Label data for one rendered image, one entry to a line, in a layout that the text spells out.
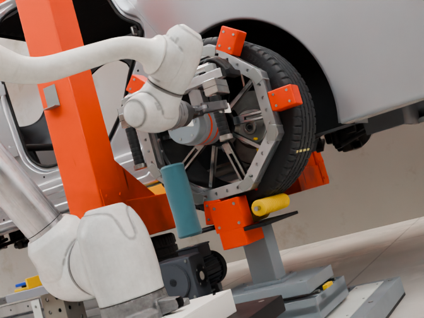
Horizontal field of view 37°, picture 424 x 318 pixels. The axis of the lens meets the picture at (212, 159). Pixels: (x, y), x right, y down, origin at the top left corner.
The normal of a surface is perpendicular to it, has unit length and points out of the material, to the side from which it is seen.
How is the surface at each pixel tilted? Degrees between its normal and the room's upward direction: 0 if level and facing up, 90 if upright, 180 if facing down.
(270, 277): 90
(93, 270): 92
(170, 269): 90
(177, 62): 121
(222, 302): 90
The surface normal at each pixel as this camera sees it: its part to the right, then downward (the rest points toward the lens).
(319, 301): 0.85, -0.28
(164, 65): 0.29, 0.46
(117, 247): 0.17, -0.25
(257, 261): -0.45, 0.04
